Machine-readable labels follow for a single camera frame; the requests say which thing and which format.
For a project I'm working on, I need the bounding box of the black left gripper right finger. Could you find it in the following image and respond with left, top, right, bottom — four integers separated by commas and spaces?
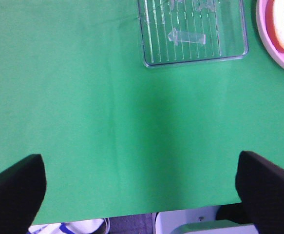
235, 151, 284, 234

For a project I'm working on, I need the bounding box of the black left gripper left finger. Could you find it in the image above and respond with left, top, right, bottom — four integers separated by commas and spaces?
0, 154, 46, 234

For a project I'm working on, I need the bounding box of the toast bread slice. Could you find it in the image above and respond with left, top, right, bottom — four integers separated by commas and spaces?
265, 0, 284, 53

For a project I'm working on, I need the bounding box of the green tablecloth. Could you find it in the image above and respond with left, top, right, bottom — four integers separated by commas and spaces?
0, 0, 284, 224

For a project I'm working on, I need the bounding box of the pink plate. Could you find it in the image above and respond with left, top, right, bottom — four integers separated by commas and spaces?
256, 0, 284, 69

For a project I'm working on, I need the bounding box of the left clear plastic tray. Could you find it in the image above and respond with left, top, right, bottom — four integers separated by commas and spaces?
137, 0, 248, 68

